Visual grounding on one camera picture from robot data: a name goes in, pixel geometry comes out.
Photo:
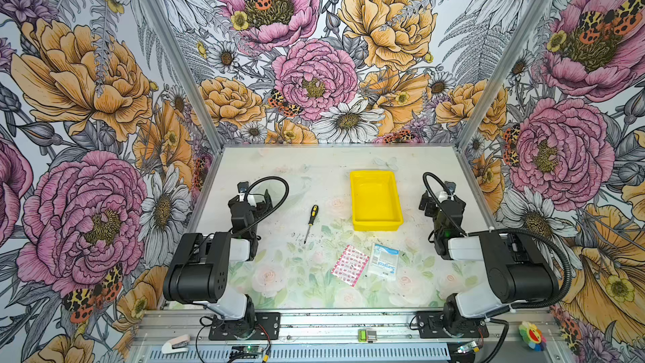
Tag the right green circuit board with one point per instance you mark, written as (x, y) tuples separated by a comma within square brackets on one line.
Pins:
[(469, 347)]

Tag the white blue packet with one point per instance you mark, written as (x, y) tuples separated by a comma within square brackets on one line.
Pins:
[(383, 262)]

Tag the small green display module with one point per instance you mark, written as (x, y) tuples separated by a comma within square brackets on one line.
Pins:
[(367, 336)]

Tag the yellow plastic bin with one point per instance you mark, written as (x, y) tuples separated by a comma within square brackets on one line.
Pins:
[(375, 201)]

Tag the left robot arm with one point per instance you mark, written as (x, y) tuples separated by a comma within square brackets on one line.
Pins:
[(198, 272)]

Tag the black yellow screwdriver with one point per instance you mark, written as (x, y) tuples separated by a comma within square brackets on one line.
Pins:
[(312, 218)]

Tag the white stapler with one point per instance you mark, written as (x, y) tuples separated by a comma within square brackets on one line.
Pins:
[(176, 345)]

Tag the pink patterned packet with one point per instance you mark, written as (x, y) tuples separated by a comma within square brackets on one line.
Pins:
[(350, 266)]

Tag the green circuit board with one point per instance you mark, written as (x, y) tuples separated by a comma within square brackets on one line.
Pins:
[(249, 352), (469, 347)]

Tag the colourful round toy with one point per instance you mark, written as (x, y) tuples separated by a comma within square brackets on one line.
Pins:
[(532, 336)]

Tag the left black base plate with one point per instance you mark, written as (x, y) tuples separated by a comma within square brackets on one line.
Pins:
[(263, 326)]

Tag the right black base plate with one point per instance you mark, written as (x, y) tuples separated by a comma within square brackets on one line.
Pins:
[(434, 325)]

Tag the aluminium front rail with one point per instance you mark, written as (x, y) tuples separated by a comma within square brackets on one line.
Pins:
[(331, 335)]

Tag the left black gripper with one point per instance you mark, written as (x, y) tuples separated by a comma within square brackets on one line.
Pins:
[(262, 207)]

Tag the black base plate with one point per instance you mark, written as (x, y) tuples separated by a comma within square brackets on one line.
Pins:
[(263, 326), (434, 325)]

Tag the left green circuit board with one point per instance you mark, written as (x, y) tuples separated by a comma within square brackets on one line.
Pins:
[(249, 352)]

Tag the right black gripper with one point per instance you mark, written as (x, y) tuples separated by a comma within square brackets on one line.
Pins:
[(432, 202)]

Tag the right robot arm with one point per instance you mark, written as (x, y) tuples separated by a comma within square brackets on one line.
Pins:
[(523, 270)]

